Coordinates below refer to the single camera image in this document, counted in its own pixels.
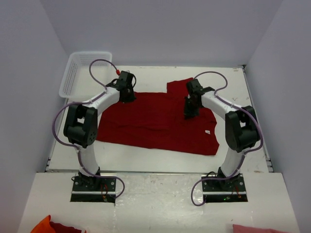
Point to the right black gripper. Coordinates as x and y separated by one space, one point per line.
188 113

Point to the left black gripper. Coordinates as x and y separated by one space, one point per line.
131 97

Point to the red t shirt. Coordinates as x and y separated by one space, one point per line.
156 121

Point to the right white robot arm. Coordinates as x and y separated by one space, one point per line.
241 126

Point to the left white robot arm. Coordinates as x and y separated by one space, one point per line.
81 125

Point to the white plastic mesh basket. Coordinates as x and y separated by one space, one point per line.
77 84

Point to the pink folded cloth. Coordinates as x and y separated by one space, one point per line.
244 229

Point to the dark red folded cloth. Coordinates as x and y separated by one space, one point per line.
59 228

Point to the orange folded cloth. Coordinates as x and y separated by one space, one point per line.
43 226

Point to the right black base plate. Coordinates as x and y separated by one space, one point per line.
232 190

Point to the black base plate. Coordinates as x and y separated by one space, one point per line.
232 190
92 189

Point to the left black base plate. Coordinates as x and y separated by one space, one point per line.
92 189

